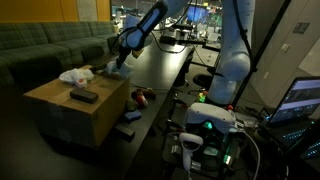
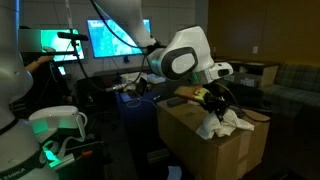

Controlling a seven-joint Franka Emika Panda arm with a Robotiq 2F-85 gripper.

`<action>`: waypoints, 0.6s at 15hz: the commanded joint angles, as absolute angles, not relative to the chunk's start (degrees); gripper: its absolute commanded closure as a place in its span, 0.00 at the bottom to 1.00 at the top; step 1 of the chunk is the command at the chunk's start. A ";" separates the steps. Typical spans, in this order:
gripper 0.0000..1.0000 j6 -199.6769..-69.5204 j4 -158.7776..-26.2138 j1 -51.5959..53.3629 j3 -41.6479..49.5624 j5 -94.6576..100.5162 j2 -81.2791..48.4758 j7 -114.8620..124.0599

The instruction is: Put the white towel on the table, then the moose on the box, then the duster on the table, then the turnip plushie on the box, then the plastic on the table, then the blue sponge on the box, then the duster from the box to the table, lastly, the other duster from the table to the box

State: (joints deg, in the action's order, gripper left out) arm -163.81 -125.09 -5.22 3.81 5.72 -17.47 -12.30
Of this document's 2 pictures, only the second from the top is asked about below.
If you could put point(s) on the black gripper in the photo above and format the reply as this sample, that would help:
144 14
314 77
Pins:
215 103

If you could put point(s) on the white towel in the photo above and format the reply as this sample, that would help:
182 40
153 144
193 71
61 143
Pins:
220 128

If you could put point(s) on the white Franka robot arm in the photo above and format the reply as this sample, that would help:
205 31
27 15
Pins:
186 50

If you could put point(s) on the large cardboard box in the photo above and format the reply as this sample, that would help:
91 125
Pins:
200 153

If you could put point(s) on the flat black box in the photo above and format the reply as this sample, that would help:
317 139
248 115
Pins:
157 156

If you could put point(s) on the wooden shelf cabinet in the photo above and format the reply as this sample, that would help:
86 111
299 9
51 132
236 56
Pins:
263 75

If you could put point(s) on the green plaid sofa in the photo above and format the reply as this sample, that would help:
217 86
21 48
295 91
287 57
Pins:
293 90

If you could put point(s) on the dark rectangular block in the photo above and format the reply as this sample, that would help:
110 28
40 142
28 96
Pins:
174 172

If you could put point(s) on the clear plastic container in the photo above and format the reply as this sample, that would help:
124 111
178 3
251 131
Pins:
155 79

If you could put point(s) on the open black laptop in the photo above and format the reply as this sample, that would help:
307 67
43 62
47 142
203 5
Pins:
133 95

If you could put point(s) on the white crumpled bag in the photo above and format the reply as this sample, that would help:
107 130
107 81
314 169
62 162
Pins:
131 77

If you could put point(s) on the low dark credenza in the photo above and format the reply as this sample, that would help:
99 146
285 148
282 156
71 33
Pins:
110 71

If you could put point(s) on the dark office chair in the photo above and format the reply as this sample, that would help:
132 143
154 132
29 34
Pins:
96 95

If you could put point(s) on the person in dark clothes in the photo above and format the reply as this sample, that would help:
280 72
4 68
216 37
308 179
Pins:
50 83

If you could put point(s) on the white wall outlet plate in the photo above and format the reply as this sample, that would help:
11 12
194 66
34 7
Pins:
255 49

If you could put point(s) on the large wall monitor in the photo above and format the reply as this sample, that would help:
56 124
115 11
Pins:
103 40

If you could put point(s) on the black camera on tripod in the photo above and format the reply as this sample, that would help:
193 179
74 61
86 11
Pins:
71 36

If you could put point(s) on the smaller wall monitor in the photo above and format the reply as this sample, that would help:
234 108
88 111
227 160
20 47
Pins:
63 43

